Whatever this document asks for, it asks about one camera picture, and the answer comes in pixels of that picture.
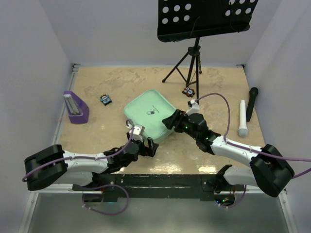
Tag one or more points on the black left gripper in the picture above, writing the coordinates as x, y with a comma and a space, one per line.
149, 150

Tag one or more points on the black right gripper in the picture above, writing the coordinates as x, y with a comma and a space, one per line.
176, 120

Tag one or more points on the mint green medicine case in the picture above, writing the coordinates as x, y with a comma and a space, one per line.
148, 110

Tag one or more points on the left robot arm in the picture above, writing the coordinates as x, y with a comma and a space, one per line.
54, 165

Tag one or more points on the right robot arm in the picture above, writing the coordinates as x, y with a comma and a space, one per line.
264, 167

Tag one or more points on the red owl toy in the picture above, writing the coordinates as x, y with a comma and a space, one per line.
189, 92

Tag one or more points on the white microphone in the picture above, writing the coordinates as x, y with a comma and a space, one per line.
242, 130

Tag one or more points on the blue owl toy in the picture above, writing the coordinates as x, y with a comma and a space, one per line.
105, 99

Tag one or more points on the black microphone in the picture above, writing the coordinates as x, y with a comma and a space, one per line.
252, 97

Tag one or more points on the purple metronome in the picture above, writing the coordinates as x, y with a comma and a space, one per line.
78, 111

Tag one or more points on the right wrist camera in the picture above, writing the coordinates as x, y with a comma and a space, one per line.
193, 107

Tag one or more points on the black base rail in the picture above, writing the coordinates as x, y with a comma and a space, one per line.
111, 187

